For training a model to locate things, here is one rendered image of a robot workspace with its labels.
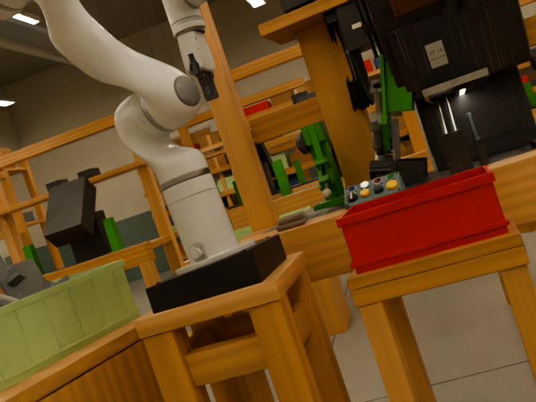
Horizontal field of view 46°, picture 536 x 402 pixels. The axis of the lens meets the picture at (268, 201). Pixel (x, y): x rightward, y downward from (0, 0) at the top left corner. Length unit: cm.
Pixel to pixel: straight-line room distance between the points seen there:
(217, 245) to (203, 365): 25
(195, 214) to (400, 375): 54
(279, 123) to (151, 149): 98
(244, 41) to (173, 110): 1096
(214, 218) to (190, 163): 13
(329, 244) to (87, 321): 65
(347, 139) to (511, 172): 78
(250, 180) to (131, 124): 93
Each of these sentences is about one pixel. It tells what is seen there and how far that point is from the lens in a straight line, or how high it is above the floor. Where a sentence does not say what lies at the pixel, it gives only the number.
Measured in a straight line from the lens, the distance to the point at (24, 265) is 199.
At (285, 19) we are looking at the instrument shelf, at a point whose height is 152.
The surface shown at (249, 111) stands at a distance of 903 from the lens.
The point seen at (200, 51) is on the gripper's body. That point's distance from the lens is 162.
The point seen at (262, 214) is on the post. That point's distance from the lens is 230.
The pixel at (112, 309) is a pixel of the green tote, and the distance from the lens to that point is 178.
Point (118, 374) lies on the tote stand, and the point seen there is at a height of 71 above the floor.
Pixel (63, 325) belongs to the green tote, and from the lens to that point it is 166.
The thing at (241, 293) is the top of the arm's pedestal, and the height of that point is 84.
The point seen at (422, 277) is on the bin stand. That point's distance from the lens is 127.
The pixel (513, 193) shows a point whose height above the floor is 83.
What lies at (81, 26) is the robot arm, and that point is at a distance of 138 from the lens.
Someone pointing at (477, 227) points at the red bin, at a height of 83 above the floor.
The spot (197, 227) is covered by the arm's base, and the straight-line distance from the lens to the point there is 138.
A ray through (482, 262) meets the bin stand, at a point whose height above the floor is 77.
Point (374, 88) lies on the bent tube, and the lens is 190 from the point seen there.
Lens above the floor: 104
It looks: 2 degrees down
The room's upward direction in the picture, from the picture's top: 19 degrees counter-clockwise
